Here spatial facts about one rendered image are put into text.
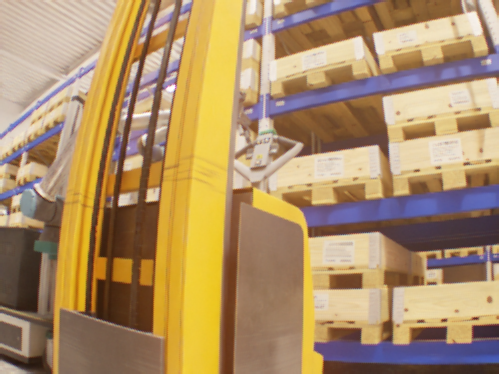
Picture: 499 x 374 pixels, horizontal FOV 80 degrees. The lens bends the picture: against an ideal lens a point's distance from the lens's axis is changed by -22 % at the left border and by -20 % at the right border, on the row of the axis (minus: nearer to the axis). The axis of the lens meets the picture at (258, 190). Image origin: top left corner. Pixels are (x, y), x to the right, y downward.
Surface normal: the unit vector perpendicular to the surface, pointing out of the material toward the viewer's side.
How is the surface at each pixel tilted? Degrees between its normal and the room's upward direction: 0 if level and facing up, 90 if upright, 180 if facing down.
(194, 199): 90
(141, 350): 90
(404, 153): 90
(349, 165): 90
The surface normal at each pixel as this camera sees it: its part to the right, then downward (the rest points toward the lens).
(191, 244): 0.84, -0.11
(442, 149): -0.54, -0.25
